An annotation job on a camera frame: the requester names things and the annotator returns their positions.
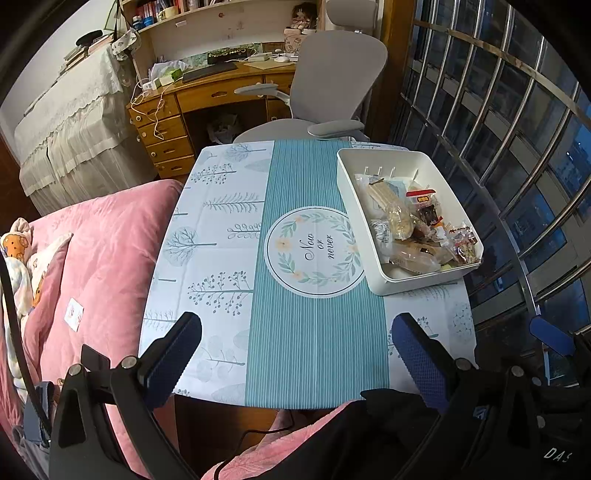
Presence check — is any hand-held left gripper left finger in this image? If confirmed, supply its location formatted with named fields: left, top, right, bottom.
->
left=48, top=311, right=204, bottom=480

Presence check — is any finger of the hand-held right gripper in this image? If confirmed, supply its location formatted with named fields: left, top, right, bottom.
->
left=530, top=315, right=591, bottom=388

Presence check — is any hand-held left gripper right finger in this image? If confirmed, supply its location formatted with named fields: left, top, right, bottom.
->
left=390, top=311, right=537, bottom=480

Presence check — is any white plastic bin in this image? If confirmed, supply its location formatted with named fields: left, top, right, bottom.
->
left=336, top=148, right=485, bottom=296

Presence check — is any pile of assorted snack packets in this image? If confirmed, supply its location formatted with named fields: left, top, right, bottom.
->
left=353, top=172, right=481, bottom=278

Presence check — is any black garment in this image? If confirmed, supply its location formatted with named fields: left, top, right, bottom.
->
left=286, top=388, right=462, bottom=480

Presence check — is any pink blanket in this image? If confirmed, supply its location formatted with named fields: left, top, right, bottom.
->
left=0, top=180, right=185, bottom=480

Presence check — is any tree print tablecloth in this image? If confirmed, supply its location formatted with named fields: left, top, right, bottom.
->
left=139, top=141, right=478, bottom=411

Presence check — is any pink fleece garment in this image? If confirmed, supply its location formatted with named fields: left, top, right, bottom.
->
left=203, top=401, right=365, bottom=480

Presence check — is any wooden desk with drawers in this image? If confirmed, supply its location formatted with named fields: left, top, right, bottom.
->
left=127, top=58, right=305, bottom=181

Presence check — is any metal window grill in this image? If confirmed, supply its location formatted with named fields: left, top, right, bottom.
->
left=392, top=0, right=591, bottom=384

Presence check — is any crumpled plastic bag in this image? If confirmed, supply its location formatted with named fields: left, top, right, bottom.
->
left=205, top=113, right=243, bottom=144

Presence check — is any white lace cloth cover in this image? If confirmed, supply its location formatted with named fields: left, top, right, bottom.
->
left=14, top=44, right=160, bottom=215

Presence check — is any white plastic bag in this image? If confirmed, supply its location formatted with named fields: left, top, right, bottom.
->
left=148, top=59, right=190, bottom=88

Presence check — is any black keyboard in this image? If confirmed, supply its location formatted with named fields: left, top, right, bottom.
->
left=182, top=62, right=238, bottom=84

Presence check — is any grey office chair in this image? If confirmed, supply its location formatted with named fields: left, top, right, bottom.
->
left=233, top=0, right=391, bottom=144

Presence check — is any dark sign with gold lettering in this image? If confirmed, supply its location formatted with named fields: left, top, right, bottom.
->
left=207, top=42, right=259, bottom=64

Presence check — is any printed cloth pouch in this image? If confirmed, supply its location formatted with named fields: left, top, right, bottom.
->
left=111, top=28, right=141, bottom=58

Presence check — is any wooden bookshelf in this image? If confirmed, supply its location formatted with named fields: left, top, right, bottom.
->
left=117, top=0, right=324, bottom=70

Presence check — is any printed cardboard box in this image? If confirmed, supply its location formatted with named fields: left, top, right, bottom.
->
left=283, top=28, right=315, bottom=58

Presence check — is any row of books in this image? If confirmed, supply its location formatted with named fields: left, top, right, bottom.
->
left=134, top=0, right=222, bottom=21

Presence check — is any doll figure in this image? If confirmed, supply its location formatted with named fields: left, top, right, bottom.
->
left=288, top=2, right=319, bottom=33

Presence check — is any black cable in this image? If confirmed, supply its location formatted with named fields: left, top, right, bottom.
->
left=0, top=258, right=52, bottom=431

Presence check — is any white cable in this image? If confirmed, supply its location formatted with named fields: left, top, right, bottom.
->
left=129, top=80, right=168, bottom=140

